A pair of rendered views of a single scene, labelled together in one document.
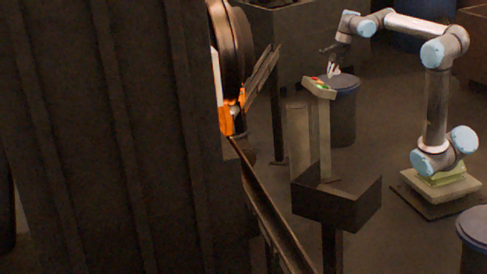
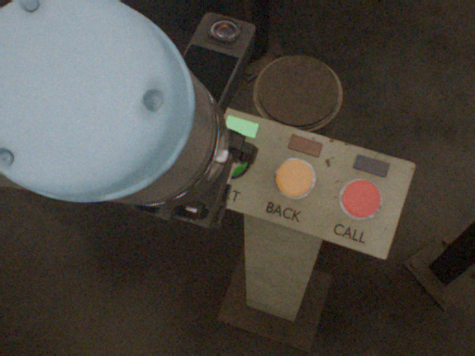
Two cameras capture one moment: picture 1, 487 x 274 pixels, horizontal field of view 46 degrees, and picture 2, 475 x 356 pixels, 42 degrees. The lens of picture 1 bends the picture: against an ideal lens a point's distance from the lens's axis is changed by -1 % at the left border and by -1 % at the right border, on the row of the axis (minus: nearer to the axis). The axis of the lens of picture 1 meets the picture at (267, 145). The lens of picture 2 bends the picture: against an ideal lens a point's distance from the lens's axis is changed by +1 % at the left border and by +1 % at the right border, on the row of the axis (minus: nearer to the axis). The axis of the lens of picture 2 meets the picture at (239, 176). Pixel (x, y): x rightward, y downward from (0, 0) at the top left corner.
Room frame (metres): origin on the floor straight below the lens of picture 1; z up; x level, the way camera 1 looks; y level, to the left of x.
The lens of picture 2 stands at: (3.20, -0.57, 1.22)
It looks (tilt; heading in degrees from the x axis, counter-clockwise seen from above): 66 degrees down; 129
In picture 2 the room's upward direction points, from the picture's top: 2 degrees counter-clockwise
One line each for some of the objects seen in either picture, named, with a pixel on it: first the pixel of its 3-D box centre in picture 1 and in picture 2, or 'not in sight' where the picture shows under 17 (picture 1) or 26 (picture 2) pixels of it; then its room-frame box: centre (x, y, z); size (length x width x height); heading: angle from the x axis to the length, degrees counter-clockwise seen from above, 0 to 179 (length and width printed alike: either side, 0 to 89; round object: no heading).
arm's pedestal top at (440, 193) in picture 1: (440, 180); not in sight; (2.75, -0.94, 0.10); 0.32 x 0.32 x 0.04; 18
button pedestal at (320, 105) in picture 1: (321, 130); (282, 253); (3.08, -0.32, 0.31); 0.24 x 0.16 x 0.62; 17
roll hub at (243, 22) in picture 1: (238, 43); not in sight; (2.24, 0.08, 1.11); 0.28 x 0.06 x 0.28; 17
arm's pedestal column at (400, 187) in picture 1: (439, 189); not in sight; (2.75, -0.94, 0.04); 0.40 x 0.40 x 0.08; 18
